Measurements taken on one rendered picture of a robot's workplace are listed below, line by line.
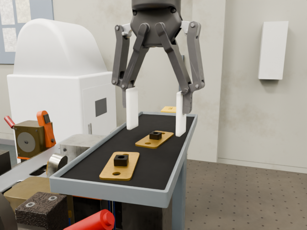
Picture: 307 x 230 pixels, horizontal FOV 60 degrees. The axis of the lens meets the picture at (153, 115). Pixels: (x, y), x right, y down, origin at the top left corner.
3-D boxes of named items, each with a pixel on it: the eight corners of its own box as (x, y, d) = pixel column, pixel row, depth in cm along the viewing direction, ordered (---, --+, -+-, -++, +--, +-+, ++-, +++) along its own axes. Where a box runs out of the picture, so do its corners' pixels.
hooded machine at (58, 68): (121, 167, 310) (116, 23, 274) (89, 197, 246) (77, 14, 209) (62, 159, 335) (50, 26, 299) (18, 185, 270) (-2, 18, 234)
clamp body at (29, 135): (31, 205, 109) (22, 119, 101) (61, 210, 106) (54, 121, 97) (16, 217, 101) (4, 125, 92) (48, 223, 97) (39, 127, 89)
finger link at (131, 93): (129, 89, 44) (125, 89, 44) (130, 130, 45) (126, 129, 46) (138, 87, 46) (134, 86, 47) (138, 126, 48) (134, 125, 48)
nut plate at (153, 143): (155, 132, 50) (155, 125, 50) (174, 134, 48) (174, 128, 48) (134, 145, 42) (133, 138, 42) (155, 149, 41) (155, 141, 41)
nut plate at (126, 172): (114, 153, 39) (113, 145, 39) (140, 154, 39) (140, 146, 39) (98, 180, 31) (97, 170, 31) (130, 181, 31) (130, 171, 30)
